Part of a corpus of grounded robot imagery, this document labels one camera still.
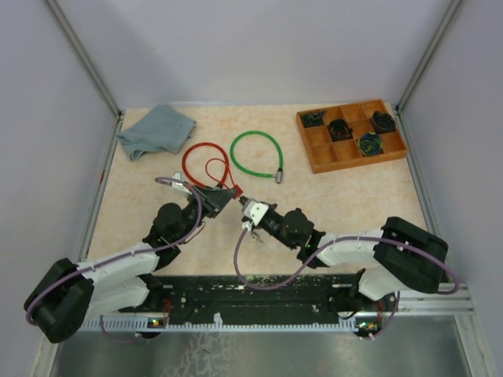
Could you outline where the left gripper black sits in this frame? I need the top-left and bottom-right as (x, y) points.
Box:
(176, 184), (238, 244)

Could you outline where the red cable padlock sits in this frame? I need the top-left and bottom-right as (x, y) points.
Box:
(204, 157), (243, 199)

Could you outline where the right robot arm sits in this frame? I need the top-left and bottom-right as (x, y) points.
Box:
(239, 196), (449, 311)

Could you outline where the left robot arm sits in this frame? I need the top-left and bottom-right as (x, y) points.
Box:
(24, 186), (239, 344)

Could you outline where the small silver key bunch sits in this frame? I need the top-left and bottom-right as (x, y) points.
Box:
(250, 232), (263, 243)

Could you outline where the blue grey folded cloth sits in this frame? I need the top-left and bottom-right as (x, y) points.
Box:
(117, 104), (196, 161)

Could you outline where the wooden compartment tray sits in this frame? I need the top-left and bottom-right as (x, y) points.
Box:
(296, 99), (408, 174)

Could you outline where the green black rolled sock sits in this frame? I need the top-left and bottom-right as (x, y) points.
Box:
(300, 111), (325, 128)

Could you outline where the black orange rolled sock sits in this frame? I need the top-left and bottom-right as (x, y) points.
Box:
(328, 119), (353, 142)

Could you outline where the rolled dark sock in tray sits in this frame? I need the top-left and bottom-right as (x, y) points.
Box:
(356, 132), (384, 157)

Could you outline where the red translucent cable lock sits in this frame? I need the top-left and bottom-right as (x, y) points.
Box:
(182, 141), (231, 187)

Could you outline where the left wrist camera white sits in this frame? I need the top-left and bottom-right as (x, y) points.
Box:
(171, 171), (189, 194)

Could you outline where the green cable lock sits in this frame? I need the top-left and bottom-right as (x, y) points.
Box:
(229, 130), (285, 184)

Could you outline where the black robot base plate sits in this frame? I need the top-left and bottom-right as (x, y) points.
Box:
(124, 274), (395, 325)

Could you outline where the grey cable duct rail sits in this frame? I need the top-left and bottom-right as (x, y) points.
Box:
(78, 316), (378, 333)

